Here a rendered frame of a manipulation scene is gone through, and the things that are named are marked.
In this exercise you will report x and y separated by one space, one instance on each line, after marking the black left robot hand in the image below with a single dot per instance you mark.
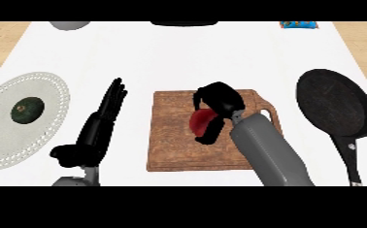
98 125

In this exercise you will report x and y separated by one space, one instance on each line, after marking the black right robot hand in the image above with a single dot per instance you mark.
222 101

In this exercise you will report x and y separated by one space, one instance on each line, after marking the red pear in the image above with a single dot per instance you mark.
200 120

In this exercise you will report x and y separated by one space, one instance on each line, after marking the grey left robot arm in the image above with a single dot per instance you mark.
79 178

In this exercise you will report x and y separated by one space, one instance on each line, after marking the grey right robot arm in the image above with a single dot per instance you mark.
268 151

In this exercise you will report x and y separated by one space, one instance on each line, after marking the brown wooden cutting board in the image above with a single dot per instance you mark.
191 141

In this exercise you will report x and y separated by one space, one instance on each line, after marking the black frying pan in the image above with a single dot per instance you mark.
330 105

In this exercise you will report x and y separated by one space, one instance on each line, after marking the white round placemat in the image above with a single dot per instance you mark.
33 118

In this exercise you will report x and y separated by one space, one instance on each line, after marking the dark green avocado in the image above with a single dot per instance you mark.
27 110

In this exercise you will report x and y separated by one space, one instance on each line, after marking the black flat object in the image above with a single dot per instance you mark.
184 23

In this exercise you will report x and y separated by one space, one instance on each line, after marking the blue packet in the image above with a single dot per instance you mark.
299 24

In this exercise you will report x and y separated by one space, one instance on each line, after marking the grey round object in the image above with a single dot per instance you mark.
70 25

